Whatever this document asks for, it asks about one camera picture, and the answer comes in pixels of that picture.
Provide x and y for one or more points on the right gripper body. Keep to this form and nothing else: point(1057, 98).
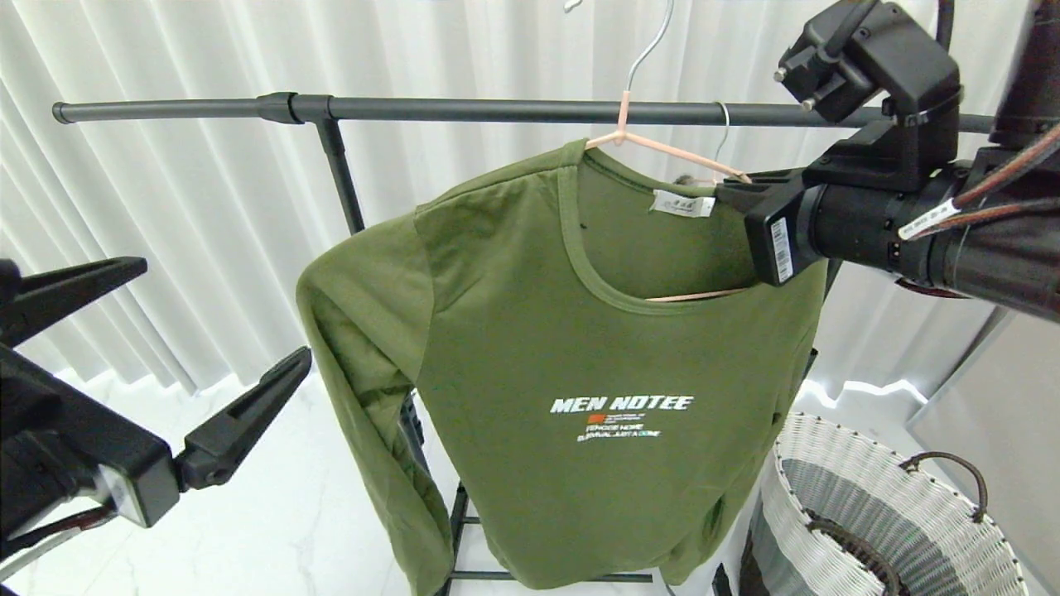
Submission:
point(861, 228)

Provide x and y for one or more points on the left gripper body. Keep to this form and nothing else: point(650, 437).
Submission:
point(74, 447)

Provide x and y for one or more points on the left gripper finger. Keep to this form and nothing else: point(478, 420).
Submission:
point(74, 294)
point(248, 414)

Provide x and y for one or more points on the pink clothes hanger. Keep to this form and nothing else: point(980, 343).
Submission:
point(726, 124)
point(623, 116)

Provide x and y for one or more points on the green long-sleeved shirt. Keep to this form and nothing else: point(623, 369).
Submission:
point(538, 331)

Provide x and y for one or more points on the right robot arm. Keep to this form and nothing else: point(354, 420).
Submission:
point(1010, 265)

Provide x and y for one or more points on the white laundry basket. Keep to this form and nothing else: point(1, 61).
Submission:
point(903, 480)

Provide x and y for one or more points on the black clothes rack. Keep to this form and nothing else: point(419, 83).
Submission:
point(455, 109)

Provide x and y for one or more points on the white curtain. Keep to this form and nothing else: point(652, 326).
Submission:
point(207, 207)

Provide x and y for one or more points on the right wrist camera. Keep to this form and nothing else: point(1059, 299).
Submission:
point(894, 66)

